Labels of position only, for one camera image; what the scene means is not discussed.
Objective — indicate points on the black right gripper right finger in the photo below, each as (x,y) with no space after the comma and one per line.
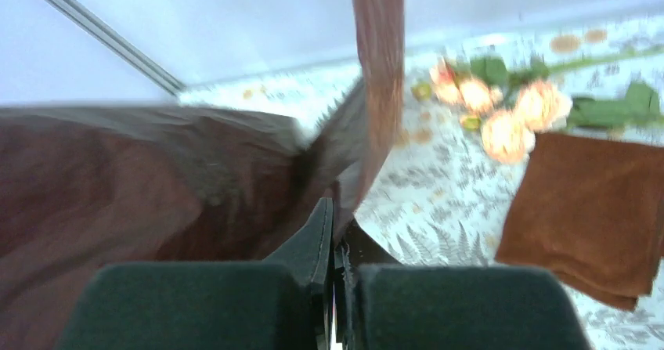
(381,304)

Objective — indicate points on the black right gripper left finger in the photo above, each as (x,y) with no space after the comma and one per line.
(281,302)

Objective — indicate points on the dark maroon wrapping paper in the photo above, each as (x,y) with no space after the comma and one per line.
(86,188)

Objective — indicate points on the peach rose stem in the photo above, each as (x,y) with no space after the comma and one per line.
(509,107)

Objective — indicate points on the brown folded cloth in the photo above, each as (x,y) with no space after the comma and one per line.
(590,211)

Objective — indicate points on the aluminium frame post left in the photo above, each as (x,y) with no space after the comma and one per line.
(121,47)

